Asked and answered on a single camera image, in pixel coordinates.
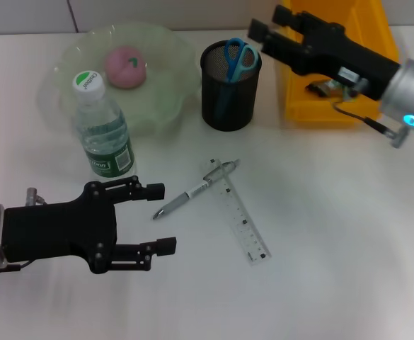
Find clear green-label water bottle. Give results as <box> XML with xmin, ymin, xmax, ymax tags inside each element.
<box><xmin>71</xmin><ymin>70</ymin><xmax>137</xmax><ymax>180</ymax></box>

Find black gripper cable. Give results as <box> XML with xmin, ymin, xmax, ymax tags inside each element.
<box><xmin>0</xmin><ymin>260</ymin><xmax>34</xmax><ymax>273</ymax></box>
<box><xmin>332</xmin><ymin>98</ymin><xmax>412</xmax><ymax>149</ymax></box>

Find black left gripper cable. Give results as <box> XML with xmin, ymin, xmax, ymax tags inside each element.
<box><xmin>0</xmin><ymin>260</ymin><xmax>34</xmax><ymax>273</ymax></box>

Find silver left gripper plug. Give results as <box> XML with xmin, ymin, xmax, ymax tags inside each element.
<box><xmin>25</xmin><ymin>186</ymin><xmax>47</xmax><ymax>206</ymax></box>

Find yellow plastic bin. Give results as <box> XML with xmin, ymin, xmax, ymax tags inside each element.
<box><xmin>277</xmin><ymin>0</ymin><xmax>399</xmax><ymax>128</ymax></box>

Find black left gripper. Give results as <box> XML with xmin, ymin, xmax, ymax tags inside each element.
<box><xmin>1</xmin><ymin>176</ymin><xmax>178</xmax><ymax>276</ymax></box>

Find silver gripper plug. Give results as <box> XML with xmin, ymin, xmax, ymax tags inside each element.
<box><xmin>348</xmin><ymin>77</ymin><xmax>369</xmax><ymax>98</ymax></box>
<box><xmin>25</xmin><ymin>186</ymin><xmax>47</xmax><ymax>206</ymax></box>

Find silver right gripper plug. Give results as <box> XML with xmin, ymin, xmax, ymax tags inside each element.
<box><xmin>348</xmin><ymin>77</ymin><xmax>369</xmax><ymax>98</ymax></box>

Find black mesh pen holder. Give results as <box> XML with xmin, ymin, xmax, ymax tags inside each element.
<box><xmin>200</xmin><ymin>39</ymin><xmax>263</xmax><ymax>132</ymax></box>

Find clear plastic ruler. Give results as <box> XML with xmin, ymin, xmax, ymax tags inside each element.
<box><xmin>199</xmin><ymin>158</ymin><xmax>272</xmax><ymax>267</ymax></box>

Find grey white ballpoint pen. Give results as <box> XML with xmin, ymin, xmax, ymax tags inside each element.
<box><xmin>152</xmin><ymin>159</ymin><xmax>241</xmax><ymax>221</ymax></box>

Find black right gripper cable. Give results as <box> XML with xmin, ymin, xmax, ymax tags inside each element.
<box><xmin>332</xmin><ymin>98</ymin><xmax>412</xmax><ymax>149</ymax></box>

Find green plastic wrapper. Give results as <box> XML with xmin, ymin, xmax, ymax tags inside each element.
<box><xmin>305</xmin><ymin>79</ymin><xmax>356</xmax><ymax>103</ymax></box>

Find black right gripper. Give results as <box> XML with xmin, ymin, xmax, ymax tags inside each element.
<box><xmin>248</xmin><ymin>5</ymin><xmax>402</xmax><ymax>102</ymax></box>

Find pale green glass fruit plate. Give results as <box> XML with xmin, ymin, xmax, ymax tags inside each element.
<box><xmin>38</xmin><ymin>22</ymin><xmax>200</xmax><ymax>137</ymax></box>

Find pink toy peach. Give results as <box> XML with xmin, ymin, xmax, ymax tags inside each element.
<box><xmin>103</xmin><ymin>45</ymin><xmax>146</xmax><ymax>90</ymax></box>

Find blue scissors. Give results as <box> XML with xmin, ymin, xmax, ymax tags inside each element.
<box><xmin>213</xmin><ymin>38</ymin><xmax>260</xmax><ymax>123</ymax></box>

